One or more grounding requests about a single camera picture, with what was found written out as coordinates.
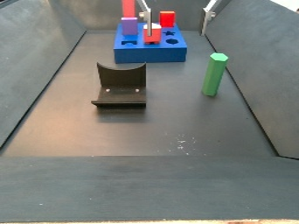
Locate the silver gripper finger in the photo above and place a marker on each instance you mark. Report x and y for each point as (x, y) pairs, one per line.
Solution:
(146, 12)
(209, 14)

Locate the green hexagon prism block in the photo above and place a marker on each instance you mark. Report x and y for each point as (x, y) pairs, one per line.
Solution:
(215, 70)

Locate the blue shape sorter board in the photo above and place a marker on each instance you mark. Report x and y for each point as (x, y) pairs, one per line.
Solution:
(131, 50)

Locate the purple block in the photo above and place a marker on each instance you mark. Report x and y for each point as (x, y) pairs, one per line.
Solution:
(130, 25)

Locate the tall red block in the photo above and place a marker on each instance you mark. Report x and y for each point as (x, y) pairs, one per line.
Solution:
(128, 8)

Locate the red rectangular block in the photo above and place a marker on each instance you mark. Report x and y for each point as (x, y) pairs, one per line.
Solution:
(167, 18)

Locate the red house-shaped block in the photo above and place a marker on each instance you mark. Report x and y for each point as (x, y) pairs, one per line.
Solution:
(155, 38)

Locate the black curved holder stand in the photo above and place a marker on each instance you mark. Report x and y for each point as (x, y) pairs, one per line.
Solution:
(122, 87)

